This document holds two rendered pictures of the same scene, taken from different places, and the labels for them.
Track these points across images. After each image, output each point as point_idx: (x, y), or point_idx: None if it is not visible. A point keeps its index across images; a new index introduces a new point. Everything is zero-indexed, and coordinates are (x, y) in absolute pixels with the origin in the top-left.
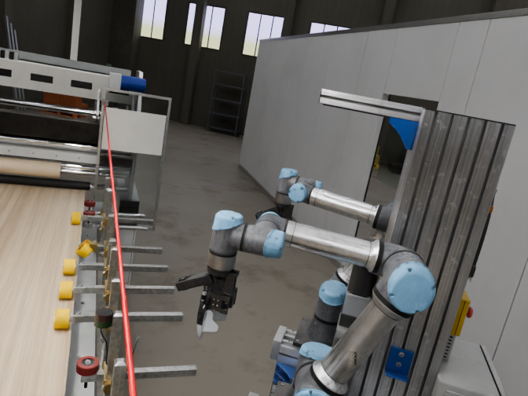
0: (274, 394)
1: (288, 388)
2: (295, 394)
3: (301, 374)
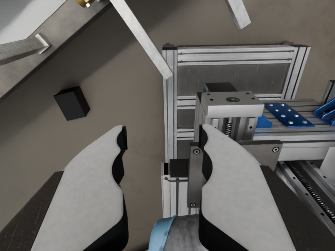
0: (249, 146)
1: (267, 157)
2: (160, 241)
3: (202, 250)
